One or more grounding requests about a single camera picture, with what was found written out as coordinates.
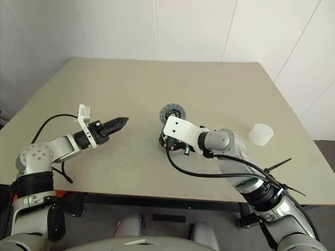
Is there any grey rounded shape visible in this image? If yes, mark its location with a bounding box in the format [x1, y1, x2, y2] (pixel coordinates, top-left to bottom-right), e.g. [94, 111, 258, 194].
[116, 213, 147, 237]
[188, 220, 220, 251]

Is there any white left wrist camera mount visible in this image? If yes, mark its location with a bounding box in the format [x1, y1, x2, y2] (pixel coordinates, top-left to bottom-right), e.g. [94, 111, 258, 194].
[77, 104, 97, 149]

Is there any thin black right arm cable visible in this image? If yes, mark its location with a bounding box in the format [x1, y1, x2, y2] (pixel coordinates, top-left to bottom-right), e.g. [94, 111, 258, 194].
[203, 149, 285, 196]

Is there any grey robot torso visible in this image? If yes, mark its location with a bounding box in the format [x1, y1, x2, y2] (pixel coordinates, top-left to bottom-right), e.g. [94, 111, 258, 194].
[60, 230, 220, 251]

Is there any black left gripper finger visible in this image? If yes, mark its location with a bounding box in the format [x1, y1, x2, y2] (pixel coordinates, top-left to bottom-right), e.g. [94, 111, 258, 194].
[104, 120, 129, 137]
[104, 116, 130, 129]

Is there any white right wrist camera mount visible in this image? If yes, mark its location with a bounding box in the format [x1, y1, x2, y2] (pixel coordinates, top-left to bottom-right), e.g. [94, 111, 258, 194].
[162, 115, 210, 155]

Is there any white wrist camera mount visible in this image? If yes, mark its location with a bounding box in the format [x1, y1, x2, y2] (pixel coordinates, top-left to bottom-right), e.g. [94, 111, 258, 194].
[162, 115, 210, 155]
[77, 104, 97, 149]

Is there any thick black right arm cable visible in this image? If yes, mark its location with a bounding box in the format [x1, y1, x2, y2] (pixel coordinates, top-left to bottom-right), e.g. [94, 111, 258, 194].
[166, 140, 270, 184]

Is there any motor housing with copper coils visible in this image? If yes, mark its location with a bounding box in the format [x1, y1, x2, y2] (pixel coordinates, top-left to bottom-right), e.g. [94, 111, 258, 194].
[158, 132, 184, 155]

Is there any black table frame bar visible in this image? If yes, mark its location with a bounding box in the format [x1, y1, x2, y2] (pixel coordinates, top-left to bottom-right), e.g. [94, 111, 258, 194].
[53, 192, 252, 211]

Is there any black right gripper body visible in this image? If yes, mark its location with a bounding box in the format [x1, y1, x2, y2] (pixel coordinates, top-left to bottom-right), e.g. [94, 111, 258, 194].
[166, 136, 196, 156]

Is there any black zip tie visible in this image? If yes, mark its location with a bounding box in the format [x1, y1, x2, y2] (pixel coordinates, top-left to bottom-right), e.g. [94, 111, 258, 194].
[263, 157, 293, 175]
[272, 182, 307, 197]

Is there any black table bracket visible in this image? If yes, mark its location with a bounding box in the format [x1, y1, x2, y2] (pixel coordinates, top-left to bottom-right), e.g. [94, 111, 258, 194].
[237, 202, 262, 231]
[62, 192, 86, 218]

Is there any white plastic cup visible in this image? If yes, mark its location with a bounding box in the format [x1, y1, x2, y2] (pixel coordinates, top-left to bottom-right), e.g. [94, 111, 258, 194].
[248, 122, 274, 147]

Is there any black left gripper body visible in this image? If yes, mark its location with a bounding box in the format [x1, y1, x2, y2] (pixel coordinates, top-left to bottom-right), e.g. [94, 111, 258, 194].
[88, 120, 111, 146]

